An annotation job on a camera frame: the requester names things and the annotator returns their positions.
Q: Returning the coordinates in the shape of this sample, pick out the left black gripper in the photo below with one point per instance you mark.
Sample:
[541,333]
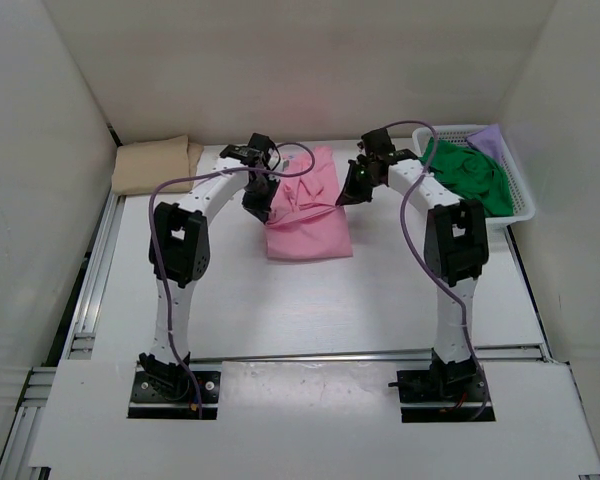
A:
[261,209]

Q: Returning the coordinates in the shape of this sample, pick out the lilac t shirt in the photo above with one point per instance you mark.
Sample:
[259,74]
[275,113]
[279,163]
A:
[489,142]

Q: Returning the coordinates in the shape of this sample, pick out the pink t shirt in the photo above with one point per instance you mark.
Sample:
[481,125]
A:
[305,223]

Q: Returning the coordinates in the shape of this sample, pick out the beige t shirt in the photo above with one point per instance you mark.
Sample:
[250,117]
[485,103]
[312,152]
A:
[141,167]

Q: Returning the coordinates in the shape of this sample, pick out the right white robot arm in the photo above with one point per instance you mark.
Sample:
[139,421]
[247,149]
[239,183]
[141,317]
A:
[453,255]

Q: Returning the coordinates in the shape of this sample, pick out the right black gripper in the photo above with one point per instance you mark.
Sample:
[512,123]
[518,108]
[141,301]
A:
[351,194]

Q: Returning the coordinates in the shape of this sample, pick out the aluminium frame rail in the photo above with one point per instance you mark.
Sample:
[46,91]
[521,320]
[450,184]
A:
[74,340]

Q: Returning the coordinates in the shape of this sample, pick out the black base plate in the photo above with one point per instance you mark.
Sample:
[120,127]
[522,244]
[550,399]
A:
[419,387]
[146,390]

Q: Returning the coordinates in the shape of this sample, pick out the white plastic basket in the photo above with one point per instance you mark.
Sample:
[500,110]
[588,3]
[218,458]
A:
[425,142]

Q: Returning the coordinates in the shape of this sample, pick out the white front cover board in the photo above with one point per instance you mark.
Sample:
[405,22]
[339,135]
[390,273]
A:
[327,421]

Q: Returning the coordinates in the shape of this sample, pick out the green t shirt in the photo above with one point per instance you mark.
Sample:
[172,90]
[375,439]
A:
[473,175]

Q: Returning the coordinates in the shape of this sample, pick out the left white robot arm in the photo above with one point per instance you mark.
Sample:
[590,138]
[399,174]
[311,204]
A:
[180,254]

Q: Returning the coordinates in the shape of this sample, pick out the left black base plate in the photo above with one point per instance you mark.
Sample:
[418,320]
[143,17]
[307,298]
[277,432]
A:
[146,390]

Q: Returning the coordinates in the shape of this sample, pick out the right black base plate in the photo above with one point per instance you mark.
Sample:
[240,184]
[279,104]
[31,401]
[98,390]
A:
[419,387]

